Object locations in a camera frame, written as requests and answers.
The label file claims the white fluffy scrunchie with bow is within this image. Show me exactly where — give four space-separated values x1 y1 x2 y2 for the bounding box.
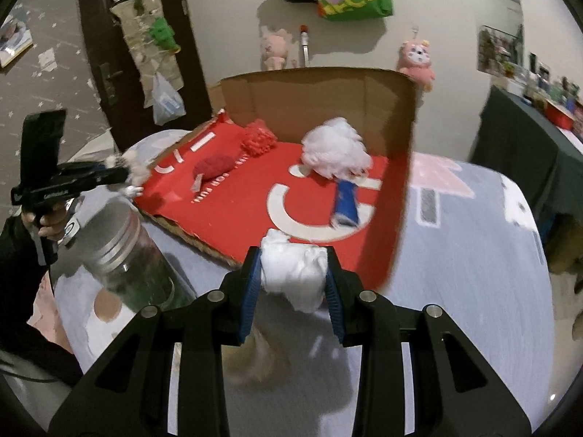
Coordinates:
106 149 150 198

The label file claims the dark wooden door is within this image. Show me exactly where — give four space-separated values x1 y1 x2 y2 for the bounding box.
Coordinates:
75 0 215 155

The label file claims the green plush toy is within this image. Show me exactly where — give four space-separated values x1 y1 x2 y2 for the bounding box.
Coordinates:
149 17 180 52

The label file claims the white bath loofah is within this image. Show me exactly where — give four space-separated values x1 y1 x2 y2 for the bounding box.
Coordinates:
300 117 373 182

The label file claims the desk with green cloth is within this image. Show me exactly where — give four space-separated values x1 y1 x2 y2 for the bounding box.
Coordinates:
471 84 583 219

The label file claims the person's left forearm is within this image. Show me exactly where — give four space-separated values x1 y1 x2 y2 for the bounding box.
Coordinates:
0 216 85 387

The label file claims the person's left hand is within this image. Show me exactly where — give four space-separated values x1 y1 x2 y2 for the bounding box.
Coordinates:
22 201 76 243

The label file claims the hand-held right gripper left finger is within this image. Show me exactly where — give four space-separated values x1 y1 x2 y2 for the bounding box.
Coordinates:
48 246 263 437

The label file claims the row of desk trinkets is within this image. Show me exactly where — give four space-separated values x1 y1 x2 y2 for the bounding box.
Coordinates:
524 50 583 142

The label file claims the glass jar with metal lid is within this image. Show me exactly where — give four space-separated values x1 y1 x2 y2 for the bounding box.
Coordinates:
49 198 196 315

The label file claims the white crinkled scrunchie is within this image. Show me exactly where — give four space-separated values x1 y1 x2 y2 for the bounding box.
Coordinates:
259 229 329 314

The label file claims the wall mirror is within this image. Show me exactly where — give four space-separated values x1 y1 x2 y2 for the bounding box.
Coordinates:
477 0 524 76

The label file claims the brown fuzzy object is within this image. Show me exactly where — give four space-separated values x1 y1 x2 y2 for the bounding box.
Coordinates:
544 212 583 294

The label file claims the beige hanging organizer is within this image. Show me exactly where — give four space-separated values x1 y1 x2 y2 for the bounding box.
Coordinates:
110 0 185 107

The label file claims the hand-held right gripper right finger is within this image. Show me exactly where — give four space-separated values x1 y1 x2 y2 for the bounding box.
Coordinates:
323 246 533 437

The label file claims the pink plush with white face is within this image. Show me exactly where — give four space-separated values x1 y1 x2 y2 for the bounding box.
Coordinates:
396 39 435 89

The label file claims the door handle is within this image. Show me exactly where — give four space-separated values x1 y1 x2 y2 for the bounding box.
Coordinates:
98 64 124 101

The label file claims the cardboard box with red print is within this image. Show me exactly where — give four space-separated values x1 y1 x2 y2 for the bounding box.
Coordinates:
132 67 422 292

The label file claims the red knit scrunchie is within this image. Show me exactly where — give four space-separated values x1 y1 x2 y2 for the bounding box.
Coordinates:
191 155 235 192

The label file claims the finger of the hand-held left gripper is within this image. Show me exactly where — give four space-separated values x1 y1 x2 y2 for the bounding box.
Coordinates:
93 167 130 187

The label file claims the coral foam net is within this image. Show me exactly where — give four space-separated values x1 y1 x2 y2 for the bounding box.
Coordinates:
240 118 278 158

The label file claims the clear plastic bag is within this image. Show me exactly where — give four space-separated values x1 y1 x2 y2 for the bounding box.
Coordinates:
150 72 187 126

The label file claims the pink plush toy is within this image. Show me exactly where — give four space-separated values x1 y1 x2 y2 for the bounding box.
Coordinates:
261 28 292 71

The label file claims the red tipped white tool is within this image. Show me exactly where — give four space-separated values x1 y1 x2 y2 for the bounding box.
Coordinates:
298 25 313 68

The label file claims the beige powder puff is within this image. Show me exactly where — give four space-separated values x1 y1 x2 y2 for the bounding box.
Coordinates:
221 323 292 390

